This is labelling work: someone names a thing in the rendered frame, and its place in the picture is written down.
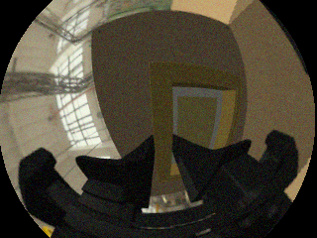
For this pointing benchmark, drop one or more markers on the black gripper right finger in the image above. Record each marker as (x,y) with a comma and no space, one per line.
(198,165)

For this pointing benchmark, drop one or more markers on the olive-yellow rectangular frame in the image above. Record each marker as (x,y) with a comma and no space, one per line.
(199,103)

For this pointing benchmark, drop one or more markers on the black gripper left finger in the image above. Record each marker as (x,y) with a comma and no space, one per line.
(133,171)

